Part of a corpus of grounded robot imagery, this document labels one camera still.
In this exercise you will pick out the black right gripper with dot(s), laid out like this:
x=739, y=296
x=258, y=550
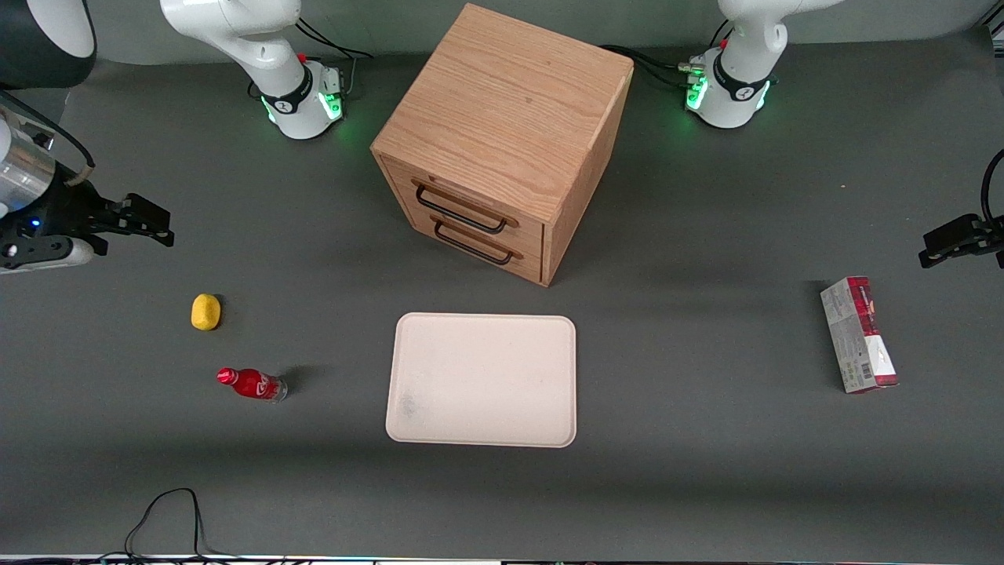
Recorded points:
x=69, y=210

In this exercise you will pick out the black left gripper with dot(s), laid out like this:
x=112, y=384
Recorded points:
x=966, y=238

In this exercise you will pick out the red coke bottle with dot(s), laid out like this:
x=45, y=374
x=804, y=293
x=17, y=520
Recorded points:
x=252, y=384

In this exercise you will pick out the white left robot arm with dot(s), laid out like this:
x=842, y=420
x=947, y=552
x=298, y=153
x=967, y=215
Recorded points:
x=736, y=96

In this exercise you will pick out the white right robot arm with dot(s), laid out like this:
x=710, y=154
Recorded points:
x=292, y=103

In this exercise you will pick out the cream rectangular plastic tray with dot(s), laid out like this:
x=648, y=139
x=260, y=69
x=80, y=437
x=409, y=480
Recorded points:
x=486, y=380

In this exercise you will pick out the yellow lemon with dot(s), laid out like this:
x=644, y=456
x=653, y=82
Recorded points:
x=205, y=312

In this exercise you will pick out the red plaid cardboard box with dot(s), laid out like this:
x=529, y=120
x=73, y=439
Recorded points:
x=859, y=337

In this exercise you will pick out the oak wooden drawer cabinet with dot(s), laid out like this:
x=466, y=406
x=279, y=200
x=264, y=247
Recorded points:
x=502, y=102

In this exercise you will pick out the wooden drawer front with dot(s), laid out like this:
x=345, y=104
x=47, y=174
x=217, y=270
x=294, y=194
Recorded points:
x=527, y=265
x=529, y=234

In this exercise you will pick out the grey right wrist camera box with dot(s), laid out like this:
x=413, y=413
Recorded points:
x=47, y=253

